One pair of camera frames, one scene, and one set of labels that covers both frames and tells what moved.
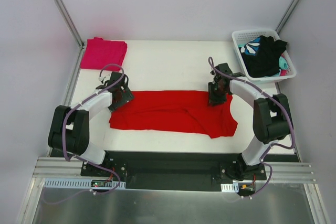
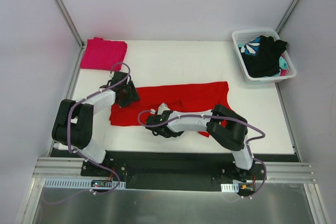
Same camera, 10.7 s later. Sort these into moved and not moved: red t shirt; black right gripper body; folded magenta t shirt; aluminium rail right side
Moved: red t shirt; black right gripper body
Not moved: aluminium rail right side; folded magenta t shirt
